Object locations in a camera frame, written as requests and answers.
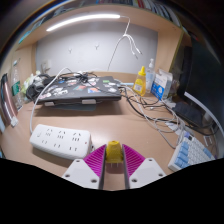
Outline white power strip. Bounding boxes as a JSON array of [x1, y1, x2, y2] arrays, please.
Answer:
[[29, 123, 95, 161]]

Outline blue and white keyboard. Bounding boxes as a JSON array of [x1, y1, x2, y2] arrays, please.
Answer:
[[167, 130, 216, 173]]

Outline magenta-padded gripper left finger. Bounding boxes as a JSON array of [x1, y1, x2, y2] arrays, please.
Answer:
[[61, 143, 108, 191]]

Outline pink metal thermos bottle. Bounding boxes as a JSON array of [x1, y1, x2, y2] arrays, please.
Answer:
[[0, 73, 20, 128]]

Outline clear green-label water bottle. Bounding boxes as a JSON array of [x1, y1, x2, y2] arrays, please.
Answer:
[[10, 59, 25, 111]]

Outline white laptop stand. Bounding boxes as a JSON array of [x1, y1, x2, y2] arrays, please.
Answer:
[[43, 97, 98, 108]]

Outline flat black pouch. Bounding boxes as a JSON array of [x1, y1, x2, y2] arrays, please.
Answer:
[[173, 101, 205, 128]]

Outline clear pump bottle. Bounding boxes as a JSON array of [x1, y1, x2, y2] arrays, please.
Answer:
[[145, 58, 157, 94]]

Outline black headphones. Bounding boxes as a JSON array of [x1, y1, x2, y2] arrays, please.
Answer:
[[24, 74, 55, 102]]

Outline white wall socket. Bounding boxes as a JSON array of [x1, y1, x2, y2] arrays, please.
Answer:
[[41, 59, 53, 72]]

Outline yellow charger block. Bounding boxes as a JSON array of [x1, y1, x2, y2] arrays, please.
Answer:
[[105, 140, 124, 164]]

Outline black laptop with stickers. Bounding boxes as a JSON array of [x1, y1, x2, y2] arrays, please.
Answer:
[[34, 75, 123, 107]]

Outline blue and white box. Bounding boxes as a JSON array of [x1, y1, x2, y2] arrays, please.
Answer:
[[150, 68, 174, 101]]

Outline white and green plush toy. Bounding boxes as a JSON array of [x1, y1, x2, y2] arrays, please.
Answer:
[[20, 72, 41, 95]]

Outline white desk cable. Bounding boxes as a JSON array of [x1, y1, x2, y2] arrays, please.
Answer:
[[120, 84, 188, 149]]

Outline hanging white charging cable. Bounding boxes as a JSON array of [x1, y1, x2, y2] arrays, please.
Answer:
[[106, 14, 143, 73]]

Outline black desk cable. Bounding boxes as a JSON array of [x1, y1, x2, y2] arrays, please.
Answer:
[[121, 87, 219, 137]]

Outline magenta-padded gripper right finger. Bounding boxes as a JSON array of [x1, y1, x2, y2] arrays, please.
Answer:
[[121, 143, 167, 190]]

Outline white power strip cable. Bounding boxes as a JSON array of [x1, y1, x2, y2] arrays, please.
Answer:
[[29, 67, 73, 134]]

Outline black computer monitor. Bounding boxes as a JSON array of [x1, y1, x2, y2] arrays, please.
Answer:
[[176, 36, 224, 134]]

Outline yellow squeeze bottle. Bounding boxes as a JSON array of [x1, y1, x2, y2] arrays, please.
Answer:
[[132, 65, 147, 97]]

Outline white led light bar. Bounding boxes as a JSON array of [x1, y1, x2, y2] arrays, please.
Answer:
[[45, 13, 122, 33]]

